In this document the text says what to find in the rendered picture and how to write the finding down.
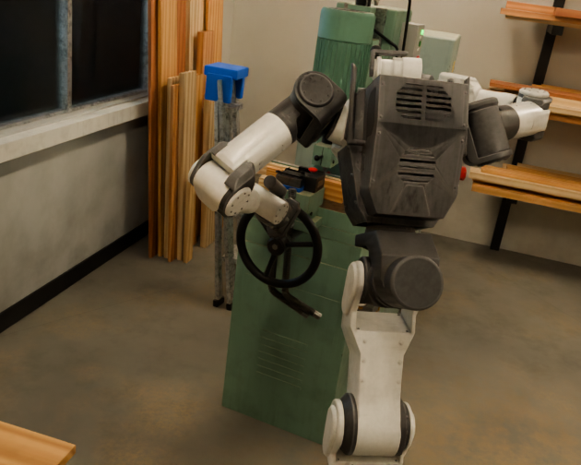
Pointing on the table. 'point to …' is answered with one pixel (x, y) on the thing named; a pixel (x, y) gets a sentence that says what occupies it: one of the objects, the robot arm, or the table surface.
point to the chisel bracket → (324, 155)
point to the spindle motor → (344, 45)
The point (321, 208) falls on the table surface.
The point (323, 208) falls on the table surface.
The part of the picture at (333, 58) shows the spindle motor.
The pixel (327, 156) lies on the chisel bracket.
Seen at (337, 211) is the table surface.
